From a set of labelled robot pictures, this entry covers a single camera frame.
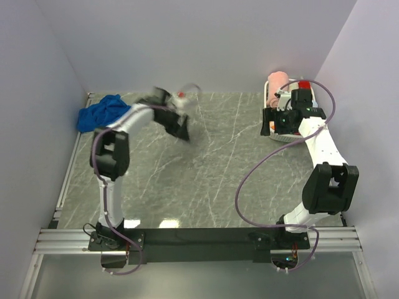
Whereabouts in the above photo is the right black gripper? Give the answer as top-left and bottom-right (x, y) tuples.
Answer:
(260, 107), (297, 136)

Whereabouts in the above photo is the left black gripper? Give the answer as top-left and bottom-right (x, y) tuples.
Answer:
(153, 108), (189, 141)

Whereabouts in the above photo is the white plastic basket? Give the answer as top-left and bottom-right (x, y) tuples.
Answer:
(264, 78), (318, 143)

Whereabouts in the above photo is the dark blue crumpled towel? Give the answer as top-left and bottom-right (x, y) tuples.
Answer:
(77, 94), (131, 133)

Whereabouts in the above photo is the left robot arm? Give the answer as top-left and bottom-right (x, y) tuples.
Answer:
(90, 88), (190, 250)

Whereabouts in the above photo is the aluminium rail frame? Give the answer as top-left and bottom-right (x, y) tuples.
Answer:
(20, 227), (377, 298)

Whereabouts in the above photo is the pink rolled towel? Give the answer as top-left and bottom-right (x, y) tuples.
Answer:
(266, 71), (289, 108)

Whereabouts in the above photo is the red rolled towel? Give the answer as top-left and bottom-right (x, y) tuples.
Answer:
(298, 80), (312, 90)

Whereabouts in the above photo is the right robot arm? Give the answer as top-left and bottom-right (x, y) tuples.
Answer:
(261, 88), (359, 249)

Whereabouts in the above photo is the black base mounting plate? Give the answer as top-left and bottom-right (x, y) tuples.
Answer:
(88, 227), (310, 265)

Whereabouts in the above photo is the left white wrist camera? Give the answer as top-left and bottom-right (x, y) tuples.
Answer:
(172, 91), (191, 111)

